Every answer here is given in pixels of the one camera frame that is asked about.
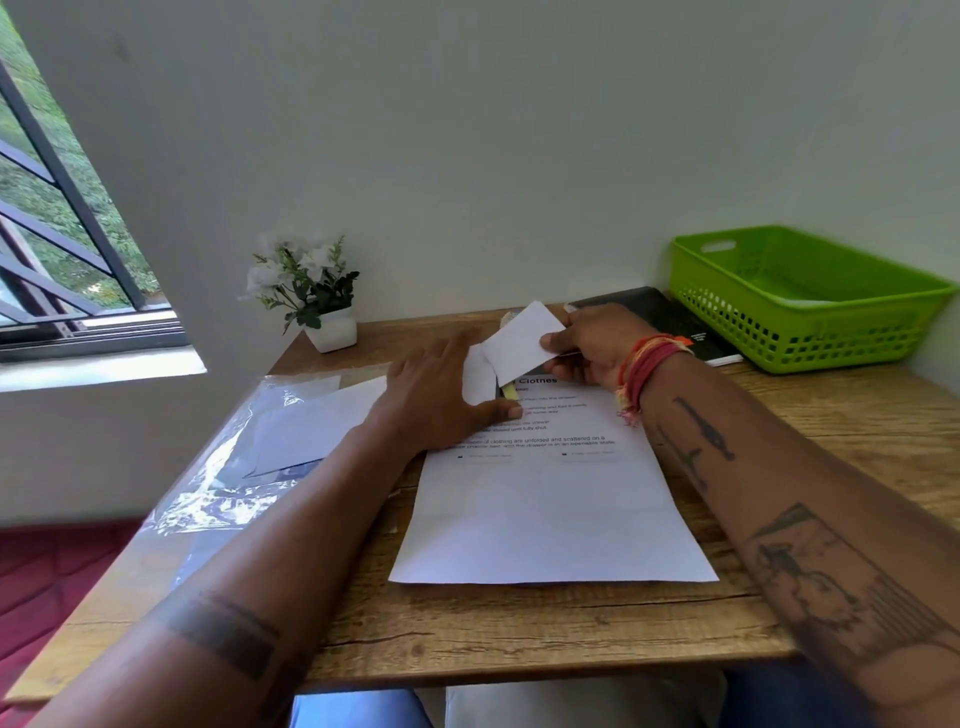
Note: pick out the printed white paper sheet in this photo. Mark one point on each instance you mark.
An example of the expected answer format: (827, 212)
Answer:
(551, 510)

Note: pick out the person's right forearm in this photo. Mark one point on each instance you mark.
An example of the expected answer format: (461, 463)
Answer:
(787, 510)

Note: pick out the white envelope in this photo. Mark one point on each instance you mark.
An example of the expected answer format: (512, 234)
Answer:
(307, 431)

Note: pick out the grey metal window grille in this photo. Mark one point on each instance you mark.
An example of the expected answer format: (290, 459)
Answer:
(67, 247)

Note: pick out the white window sill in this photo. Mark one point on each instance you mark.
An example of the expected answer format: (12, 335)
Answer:
(97, 369)

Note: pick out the red thread wristband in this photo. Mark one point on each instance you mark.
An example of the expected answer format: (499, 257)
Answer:
(645, 367)

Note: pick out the person's left thumb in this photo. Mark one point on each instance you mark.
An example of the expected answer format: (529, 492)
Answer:
(496, 412)

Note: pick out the small white card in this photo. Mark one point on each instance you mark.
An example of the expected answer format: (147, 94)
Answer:
(521, 343)

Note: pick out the yellow highlighter pen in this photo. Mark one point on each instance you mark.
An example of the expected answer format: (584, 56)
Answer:
(510, 391)

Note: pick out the green plastic basket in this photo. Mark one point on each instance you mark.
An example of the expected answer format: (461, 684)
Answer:
(802, 300)

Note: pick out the person's left forearm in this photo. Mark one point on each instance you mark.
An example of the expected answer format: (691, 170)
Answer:
(247, 570)

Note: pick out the person's right thumb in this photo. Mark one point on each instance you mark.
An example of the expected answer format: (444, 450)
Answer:
(556, 343)

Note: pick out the person's blue jeans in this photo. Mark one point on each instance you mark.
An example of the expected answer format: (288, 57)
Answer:
(352, 711)

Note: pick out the person's right hand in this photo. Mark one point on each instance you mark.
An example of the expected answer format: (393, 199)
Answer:
(604, 345)

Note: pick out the person's left hand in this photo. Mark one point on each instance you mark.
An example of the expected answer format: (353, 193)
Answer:
(431, 405)

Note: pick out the small white plant pot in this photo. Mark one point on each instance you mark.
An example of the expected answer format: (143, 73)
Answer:
(334, 331)

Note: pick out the clear plastic sleeve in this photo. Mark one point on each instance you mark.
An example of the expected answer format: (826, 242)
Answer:
(217, 480)

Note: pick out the artificial white flower plant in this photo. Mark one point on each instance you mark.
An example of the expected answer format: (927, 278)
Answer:
(300, 277)

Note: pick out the black notebook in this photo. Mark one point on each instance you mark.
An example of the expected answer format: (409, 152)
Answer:
(660, 319)

